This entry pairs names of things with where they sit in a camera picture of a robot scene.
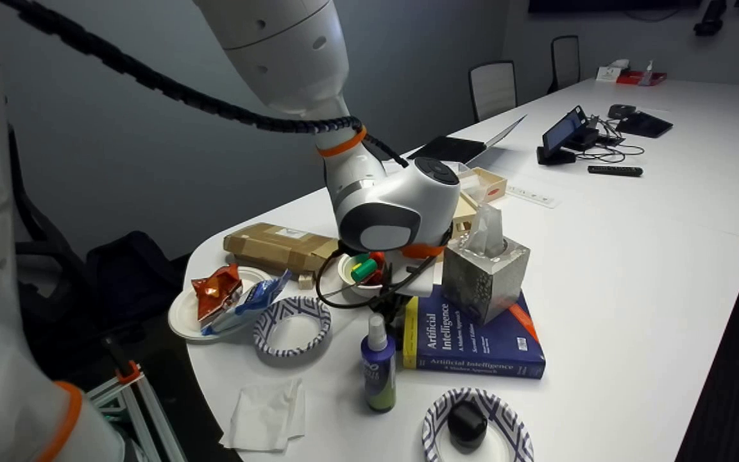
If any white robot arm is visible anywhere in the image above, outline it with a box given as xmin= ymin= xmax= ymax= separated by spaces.
xmin=0 ymin=0 xmax=369 ymax=462

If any black remote on far table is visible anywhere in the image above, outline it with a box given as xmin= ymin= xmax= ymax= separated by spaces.
xmin=587 ymin=165 xmax=645 ymax=177

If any green cylinder block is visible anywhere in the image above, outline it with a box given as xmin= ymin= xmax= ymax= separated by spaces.
xmin=353 ymin=257 xmax=377 ymax=281

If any white bowl of coloured blocks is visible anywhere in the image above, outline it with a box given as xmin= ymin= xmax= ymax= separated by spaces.
xmin=336 ymin=251 xmax=386 ymax=296

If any cardboard box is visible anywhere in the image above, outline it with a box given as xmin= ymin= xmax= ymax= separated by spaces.
xmin=224 ymin=224 xmax=340 ymax=275

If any blue spray bottle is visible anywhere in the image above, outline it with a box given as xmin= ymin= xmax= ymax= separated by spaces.
xmin=362 ymin=312 xmax=396 ymax=414

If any grey tissue box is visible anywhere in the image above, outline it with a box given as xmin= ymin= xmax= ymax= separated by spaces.
xmin=441 ymin=204 xmax=530 ymax=322

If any blue and yellow book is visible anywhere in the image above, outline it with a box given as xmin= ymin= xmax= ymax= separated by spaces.
xmin=401 ymin=290 xmax=548 ymax=379

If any empty blue patterned paper bowl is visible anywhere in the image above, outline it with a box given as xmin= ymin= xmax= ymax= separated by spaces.
xmin=253 ymin=298 xmax=332 ymax=366

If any small wooden box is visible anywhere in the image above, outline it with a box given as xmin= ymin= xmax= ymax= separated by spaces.
xmin=453 ymin=166 xmax=508 ymax=230

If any open laptop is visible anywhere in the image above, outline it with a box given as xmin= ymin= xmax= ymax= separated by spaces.
xmin=413 ymin=117 xmax=522 ymax=165

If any blue snack bag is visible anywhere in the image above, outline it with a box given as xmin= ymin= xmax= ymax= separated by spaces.
xmin=206 ymin=275 xmax=291 ymax=333

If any red snack bag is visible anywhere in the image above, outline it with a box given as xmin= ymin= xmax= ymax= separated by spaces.
xmin=192 ymin=265 xmax=242 ymax=325

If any office chair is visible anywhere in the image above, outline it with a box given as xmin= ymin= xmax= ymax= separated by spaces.
xmin=469 ymin=59 xmax=518 ymax=117
xmin=553 ymin=36 xmax=580 ymax=90

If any white paper plate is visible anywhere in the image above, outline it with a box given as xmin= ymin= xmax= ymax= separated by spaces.
xmin=168 ymin=267 xmax=267 ymax=344

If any black object in bowl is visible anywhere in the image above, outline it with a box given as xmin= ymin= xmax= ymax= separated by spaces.
xmin=448 ymin=402 xmax=487 ymax=452

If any white napkin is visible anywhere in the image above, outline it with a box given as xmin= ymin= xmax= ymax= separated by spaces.
xmin=222 ymin=379 xmax=305 ymax=452

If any phone on stand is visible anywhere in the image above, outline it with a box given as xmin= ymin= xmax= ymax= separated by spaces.
xmin=537 ymin=104 xmax=598 ymax=166

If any blue patterned bowl with black object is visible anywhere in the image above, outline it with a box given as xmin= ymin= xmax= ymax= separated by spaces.
xmin=421 ymin=388 xmax=534 ymax=462

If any tripod with orange joint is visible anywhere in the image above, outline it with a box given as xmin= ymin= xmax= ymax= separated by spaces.
xmin=87 ymin=335 xmax=187 ymax=462

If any black pouch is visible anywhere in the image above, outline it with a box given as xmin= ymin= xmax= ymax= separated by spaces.
xmin=616 ymin=109 xmax=671 ymax=139

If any black corrugated cable hose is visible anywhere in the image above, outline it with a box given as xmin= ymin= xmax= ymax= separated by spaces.
xmin=0 ymin=0 xmax=410 ymax=170

